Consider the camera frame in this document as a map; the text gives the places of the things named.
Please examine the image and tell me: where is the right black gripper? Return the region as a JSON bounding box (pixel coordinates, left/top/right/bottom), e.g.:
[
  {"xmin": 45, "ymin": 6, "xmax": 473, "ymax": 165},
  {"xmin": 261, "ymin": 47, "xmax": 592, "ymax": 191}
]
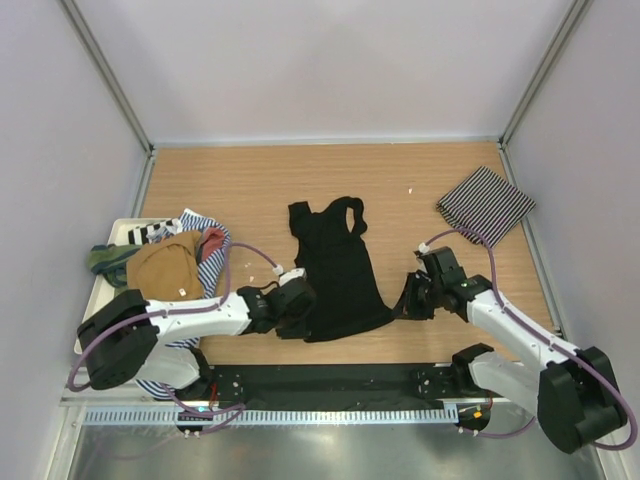
[{"xmin": 391, "ymin": 271, "xmax": 444, "ymax": 320}]

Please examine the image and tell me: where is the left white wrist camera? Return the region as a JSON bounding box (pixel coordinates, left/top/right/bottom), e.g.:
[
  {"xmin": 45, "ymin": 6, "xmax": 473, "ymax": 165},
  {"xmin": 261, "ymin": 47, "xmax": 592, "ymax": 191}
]
[{"xmin": 272, "ymin": 264, "xmax": 307, "ymax": 286}]

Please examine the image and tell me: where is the white slotted cable duct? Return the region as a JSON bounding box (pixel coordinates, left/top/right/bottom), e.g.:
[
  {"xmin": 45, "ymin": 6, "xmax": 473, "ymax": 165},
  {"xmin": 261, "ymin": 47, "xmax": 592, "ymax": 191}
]
[{"xmin": 83, "ymin": 405, "xmax": 458, "ymax": 427}]

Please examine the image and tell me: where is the black white striped tank top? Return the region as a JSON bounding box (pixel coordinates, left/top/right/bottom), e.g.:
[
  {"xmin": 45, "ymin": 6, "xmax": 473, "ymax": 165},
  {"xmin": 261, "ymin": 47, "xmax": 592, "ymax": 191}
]
[{"xmin": 436, "ymin": 166, "xmax": 536, "ymax": 248}]

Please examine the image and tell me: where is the black white wide-striped garment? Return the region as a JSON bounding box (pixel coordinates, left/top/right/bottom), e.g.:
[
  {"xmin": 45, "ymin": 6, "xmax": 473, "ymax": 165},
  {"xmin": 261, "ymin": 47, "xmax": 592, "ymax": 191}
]
[{"xmin": 127, "ymin": 218, "xmax": 183, "ymax": 245}]

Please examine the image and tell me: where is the green striped garment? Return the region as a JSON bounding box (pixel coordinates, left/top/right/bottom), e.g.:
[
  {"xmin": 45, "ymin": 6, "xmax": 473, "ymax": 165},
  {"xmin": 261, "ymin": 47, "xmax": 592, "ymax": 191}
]
[{"xmin": 87, "ymin": 244, "xmax": 141, "ymax": 289}]

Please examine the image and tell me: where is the blue white striped tank top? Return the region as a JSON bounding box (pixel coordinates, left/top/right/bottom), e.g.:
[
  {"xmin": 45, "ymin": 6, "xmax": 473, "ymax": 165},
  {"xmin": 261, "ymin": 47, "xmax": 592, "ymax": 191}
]
[{"xmin": 134, "ymin": 208, "xmax": 232, "ymax": 401}]

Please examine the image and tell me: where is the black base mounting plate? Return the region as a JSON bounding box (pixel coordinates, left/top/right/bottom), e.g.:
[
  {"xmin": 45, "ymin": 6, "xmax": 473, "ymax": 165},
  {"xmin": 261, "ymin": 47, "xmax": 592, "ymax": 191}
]
[{"xmin": 212, "ymin": 363, "xmax": 488, "ymax": 412}]

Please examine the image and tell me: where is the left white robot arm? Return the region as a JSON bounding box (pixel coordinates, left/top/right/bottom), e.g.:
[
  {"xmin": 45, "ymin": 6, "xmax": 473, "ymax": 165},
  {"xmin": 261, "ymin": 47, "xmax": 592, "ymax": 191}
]
[{"xmin": 67, "ymin": 269, "xmax": 316, "ymax": 400}]

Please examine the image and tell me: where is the red garment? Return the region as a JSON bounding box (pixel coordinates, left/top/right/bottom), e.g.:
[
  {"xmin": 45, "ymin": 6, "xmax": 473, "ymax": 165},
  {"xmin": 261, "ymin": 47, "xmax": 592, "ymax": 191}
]
[{"xmin": 197, "ymin": 227, "xmax": 225, "ymax": 262}]

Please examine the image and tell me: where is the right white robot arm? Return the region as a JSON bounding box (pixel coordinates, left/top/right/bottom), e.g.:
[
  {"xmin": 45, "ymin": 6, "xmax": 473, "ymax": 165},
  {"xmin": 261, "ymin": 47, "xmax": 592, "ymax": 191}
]
[{"xmin": 394, "ymin": 244, "xmax": 638, "ymax": 453}]

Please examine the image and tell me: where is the brown tank top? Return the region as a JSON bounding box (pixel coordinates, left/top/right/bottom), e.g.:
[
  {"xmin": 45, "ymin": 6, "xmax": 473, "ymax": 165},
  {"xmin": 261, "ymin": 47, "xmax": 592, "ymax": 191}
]
[{"xmin": 126, "ymin": 230, "xmax": 205, "ymax": 301}]

